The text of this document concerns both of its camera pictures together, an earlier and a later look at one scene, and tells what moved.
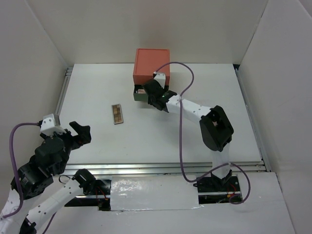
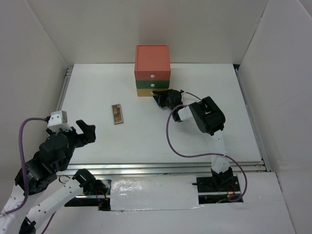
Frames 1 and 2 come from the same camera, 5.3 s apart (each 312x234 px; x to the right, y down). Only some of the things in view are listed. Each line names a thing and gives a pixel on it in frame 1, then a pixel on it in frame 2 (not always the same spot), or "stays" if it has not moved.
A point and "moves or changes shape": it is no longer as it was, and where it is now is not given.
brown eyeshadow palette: [117, 114] stays
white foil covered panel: [153, 192] stays
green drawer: [139, 96] moves or changes shape
